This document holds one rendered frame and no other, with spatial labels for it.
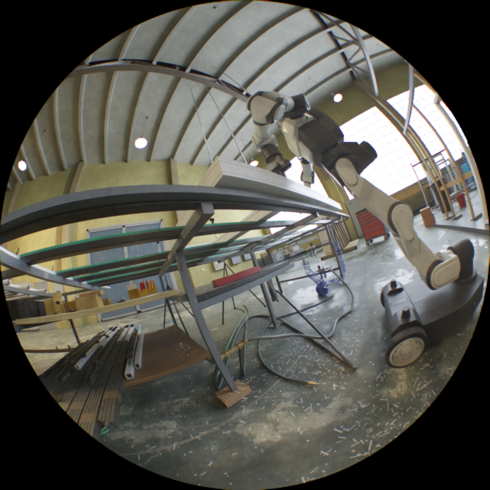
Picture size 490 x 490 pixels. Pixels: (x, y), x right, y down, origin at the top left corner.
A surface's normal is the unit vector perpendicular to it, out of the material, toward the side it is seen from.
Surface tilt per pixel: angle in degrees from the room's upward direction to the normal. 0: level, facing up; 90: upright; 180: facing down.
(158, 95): 180
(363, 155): 112
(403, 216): 90
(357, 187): 90
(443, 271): 90
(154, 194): 180
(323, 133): 96
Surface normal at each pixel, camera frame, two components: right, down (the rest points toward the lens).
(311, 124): -0.36, 0.09
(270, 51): 0.31, 0.94
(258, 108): -0.53, 0.66
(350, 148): -0.69, 0.12
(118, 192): 0.60, -0.31
